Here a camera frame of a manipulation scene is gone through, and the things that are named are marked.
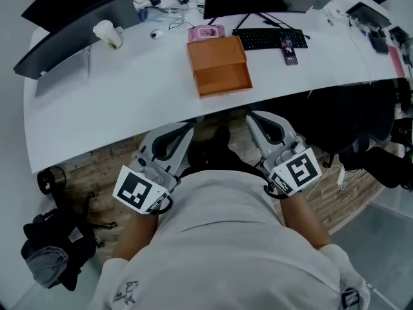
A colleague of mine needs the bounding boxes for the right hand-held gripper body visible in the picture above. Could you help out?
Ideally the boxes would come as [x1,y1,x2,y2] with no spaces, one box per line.
[259,133,323,197]

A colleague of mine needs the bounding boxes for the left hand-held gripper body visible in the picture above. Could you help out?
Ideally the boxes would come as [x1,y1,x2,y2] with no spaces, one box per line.
[112,150,181,216]

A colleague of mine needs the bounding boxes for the orange box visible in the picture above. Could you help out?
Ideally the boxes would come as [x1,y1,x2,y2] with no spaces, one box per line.
[193,61,254,99]
[186,36,248,73]

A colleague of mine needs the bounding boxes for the person's right forearm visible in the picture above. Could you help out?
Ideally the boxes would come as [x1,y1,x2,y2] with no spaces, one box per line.
[277,192,332,251]

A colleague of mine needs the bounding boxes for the person's left forearm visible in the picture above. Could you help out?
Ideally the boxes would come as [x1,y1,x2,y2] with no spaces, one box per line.
[112,210,159,265]

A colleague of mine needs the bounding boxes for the person's black trousers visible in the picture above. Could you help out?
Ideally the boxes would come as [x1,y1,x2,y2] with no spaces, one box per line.
[180,140,270,182]

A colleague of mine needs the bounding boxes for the person's right black shoe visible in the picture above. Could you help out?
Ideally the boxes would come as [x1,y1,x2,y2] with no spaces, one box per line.
[209,126,232,148]

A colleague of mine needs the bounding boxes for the white power adapter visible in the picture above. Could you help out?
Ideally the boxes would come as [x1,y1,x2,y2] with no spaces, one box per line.
[335,165,348,190]

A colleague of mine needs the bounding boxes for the black mesh office chair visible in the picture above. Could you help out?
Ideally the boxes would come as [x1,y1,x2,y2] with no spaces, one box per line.
[248,79,396,167]

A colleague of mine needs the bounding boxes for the black smartphone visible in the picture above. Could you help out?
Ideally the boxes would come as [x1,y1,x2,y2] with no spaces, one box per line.
[279,37,299,66]

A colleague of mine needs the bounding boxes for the black office chair with garment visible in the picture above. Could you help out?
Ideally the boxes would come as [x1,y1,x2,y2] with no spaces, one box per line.
[19,192,117,292]

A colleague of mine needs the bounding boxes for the black padded office chair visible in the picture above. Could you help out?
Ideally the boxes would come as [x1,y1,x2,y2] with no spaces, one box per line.
[338,145,413,190]

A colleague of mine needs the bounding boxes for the black cylindrical bin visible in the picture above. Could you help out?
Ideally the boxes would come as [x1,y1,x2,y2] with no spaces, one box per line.
[36,165,68,195]

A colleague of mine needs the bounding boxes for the black keyboard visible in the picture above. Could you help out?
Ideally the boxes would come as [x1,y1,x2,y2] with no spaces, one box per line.
[232,27,309,51]

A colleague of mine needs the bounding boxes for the person's white t-shirt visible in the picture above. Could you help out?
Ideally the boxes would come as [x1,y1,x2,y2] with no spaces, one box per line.
[90,169,370,310]

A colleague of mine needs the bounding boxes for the white paper cup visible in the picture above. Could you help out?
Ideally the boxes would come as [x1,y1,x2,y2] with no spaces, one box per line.
[92,19,123,50]

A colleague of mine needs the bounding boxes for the pink case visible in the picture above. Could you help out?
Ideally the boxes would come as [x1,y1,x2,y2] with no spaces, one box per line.
[188,24,226,44]

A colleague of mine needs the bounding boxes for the grey garment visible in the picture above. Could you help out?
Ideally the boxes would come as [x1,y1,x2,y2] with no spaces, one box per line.
[25,245,69,289]

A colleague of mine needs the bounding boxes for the clear water bottle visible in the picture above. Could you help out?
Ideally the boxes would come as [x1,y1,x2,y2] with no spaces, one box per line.
[138,5,185,24]

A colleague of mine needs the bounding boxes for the black flat box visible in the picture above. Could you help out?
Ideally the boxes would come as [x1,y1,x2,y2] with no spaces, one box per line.
[368,30,391,55]

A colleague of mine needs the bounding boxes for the grey backed monitor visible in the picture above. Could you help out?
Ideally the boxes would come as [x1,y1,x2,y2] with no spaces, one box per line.
[13,0,141,80]

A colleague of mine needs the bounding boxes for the red folder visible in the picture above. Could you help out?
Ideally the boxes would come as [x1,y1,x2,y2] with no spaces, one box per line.
[387,45,406,79]

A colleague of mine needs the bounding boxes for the small grey monitor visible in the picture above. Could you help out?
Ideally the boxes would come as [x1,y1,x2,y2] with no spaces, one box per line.
[311,0,338,11]

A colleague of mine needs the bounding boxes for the black tilted screen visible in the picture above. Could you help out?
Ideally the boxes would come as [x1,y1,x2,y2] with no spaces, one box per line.
[345,1,393,30]

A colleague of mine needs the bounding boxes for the grey monitor base plate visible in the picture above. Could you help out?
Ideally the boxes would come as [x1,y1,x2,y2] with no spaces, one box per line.
[34,48,92,98]

